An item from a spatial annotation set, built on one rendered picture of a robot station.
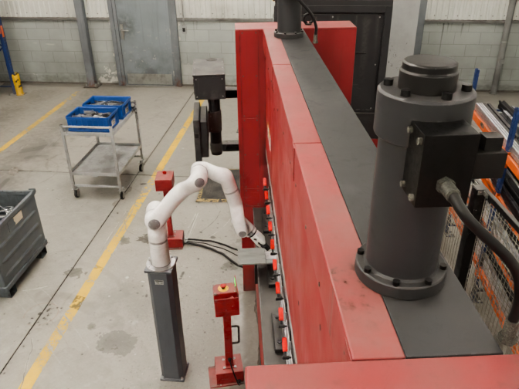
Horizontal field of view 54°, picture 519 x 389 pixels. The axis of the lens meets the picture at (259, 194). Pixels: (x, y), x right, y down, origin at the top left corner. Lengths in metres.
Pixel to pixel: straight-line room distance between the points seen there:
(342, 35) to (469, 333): 2.97
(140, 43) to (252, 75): 6.86
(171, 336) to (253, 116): 1.69
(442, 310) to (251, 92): 2.93
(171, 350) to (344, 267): 2.75
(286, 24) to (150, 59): 7.31
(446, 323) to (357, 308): 0.17
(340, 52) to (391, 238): 2.86
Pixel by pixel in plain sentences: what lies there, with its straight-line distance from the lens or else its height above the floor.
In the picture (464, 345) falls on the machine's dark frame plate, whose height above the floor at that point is 2.30.
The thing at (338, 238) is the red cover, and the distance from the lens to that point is 1.28.
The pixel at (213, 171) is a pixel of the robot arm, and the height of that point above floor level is 1.64.
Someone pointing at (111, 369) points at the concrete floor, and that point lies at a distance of 4.24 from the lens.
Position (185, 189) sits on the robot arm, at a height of 1.56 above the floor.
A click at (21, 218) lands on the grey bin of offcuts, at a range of 5.19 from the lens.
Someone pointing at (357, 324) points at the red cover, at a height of 2.30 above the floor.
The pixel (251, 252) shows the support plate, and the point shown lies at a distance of 3.48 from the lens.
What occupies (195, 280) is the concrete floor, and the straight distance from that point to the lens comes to 4.90.
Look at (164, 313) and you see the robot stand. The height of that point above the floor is 0.64.
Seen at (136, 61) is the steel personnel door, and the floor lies 0.48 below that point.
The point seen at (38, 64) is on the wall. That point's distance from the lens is 11.52.
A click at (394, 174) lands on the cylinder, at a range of 1.00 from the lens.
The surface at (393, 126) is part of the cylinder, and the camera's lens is 0.96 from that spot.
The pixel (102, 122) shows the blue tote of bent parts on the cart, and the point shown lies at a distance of 6.10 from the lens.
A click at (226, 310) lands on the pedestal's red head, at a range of 3.47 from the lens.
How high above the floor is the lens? 3.00
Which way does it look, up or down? 29 degrees down
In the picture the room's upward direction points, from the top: 1 degrees counter-clockwise
